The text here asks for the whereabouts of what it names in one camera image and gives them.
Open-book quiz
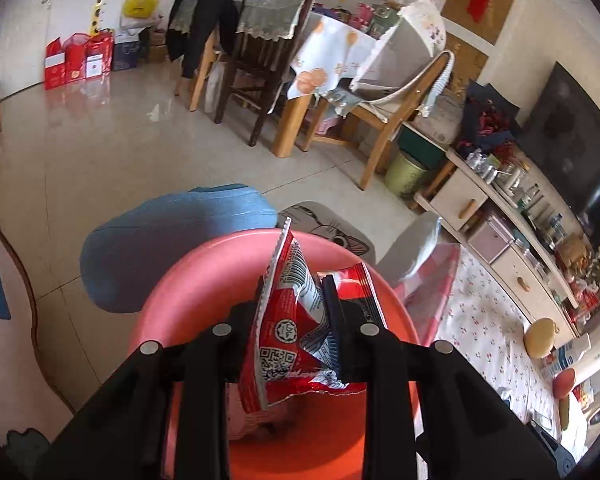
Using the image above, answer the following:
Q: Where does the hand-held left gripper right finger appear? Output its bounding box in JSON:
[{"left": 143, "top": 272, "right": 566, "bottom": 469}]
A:
[{"left": 320, "top": 274, "right": 563, "bottom": 480}]

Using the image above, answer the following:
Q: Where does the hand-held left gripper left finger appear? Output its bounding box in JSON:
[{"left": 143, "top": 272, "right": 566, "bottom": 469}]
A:
[{"left": 32, "top": 302, "right": 261, "bottom": 480}]

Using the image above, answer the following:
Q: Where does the red black sachet wrapper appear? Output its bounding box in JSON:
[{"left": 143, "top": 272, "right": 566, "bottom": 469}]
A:
[{"left": 237, "top": 216, "right": 388, "bottom": 415}]

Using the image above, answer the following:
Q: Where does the red plastic basin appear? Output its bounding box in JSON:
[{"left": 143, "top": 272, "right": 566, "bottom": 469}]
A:
[{"left": 127, "top": 228, "right": 423, "bottom": 480}]

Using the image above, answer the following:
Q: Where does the red apple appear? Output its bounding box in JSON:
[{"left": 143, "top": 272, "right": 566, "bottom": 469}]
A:
[{"left": 552, "top": 367, "right": 578, "bottom": 401}]

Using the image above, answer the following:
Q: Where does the cat print cushion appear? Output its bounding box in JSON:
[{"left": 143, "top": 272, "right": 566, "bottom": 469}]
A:
[{"left": 277, "top": 201, "right": 373, "bottom": 261}]

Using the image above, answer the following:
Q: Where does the white blue milk bottle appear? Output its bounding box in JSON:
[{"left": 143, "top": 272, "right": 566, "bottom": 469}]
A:
[{"left": 547, "top": 332, "right": 593, "bottom": 381}]

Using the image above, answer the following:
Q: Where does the yellow pear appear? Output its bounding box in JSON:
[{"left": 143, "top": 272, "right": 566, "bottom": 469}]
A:
[{"left": 524, "top": 317, "right": 561, "bottom": 359}]

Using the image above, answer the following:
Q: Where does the person's leg in jeans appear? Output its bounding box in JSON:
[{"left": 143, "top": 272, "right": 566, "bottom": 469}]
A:
[{"left": 79, "top": 183, "right": 281, "bottom": 313}]

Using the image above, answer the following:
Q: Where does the cherry print tablecloth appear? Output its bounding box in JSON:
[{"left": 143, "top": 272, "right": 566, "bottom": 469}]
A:
[{"left": 437, "top": 247, "right": 588, "bottom": 461}]

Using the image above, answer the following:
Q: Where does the green bucket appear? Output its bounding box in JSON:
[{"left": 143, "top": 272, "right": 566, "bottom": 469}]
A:
[{"left": 384, "top": 151, "right": 431, "bottom": 200}]

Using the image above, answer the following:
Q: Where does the white box appliance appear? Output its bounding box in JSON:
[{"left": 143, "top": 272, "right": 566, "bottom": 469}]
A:
[{"left": 467, "top": 217, "right": 513, "bottom": 264}]

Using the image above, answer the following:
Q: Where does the cream tv cabinet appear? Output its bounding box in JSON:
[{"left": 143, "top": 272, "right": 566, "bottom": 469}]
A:
[{"left": 414, "top": 147, "right": 597, "bottom": 342}]

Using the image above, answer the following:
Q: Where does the dark green box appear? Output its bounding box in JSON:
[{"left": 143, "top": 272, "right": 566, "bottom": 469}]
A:
[{"left": 397, "top": 125, "right": 448, "bottom": 171}]

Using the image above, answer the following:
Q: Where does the pink blue rug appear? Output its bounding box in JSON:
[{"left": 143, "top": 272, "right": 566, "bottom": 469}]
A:
[{"left": 0, "top": 215, "right": 76, "bottom": 457}]

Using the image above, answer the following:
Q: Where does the dark wooden chair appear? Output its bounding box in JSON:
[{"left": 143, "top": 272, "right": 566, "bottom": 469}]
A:
[{"left": 214, "top": 0, "right": 322, "bottom": 148}]

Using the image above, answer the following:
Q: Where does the light blue lace cover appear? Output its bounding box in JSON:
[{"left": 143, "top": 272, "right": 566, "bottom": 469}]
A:
[{"left": 420, "top": 50, "right": 456, "bottom": 117}]

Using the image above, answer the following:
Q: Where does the dark wrapped bouquet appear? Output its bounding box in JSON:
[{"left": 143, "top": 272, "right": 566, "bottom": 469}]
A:
[{"left": 459, "top": 82, "right": 522, "bottom": 147}]

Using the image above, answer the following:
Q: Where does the dining table with cloth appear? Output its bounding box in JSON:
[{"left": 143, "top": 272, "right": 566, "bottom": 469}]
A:
[{"left": 285, "top": 12, "right": 397, "bottom": 107}]

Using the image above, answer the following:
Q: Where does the wooden chair with cloths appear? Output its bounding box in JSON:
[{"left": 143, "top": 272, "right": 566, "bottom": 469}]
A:
[{"left": 350, "top": 0, "right": 448, "bottom": 107}]

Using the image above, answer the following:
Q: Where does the black television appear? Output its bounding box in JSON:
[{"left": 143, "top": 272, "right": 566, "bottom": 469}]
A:
[{"left": 517, "top": 62, "right": 600, "bottom": 252}]

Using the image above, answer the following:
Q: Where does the blue gift bag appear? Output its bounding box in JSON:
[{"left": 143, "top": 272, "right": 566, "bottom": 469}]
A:
[{"left": 112, "top": 40, "right": 142, "bottom": 72}]

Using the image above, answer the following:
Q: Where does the red gift bag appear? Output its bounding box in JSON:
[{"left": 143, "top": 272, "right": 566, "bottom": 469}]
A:
[
  {"left": 62, "top": 32, "right": 93, "bottom": 84},
  {"left": 44, "top": 37, "right": 68, "bottom": 91},
  {"left": 85, "top": 30, "right": 115, "bottom": 81}
]

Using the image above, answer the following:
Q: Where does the black jacket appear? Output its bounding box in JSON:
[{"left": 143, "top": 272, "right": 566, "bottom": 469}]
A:
[{"left": 167, "top": 0, "right": 241, "bottom": 80}]

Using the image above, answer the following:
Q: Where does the grey lace chair cover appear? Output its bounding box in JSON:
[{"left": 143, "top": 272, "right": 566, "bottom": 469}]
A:
[{"left": 235, "top": 0, "right": 322, "bottom": 44}]

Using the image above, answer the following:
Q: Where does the yellow bag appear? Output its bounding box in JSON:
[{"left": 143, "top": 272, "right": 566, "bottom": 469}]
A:
[{"left": 122, "top": 0, "right": 160, "bottom": 20}]

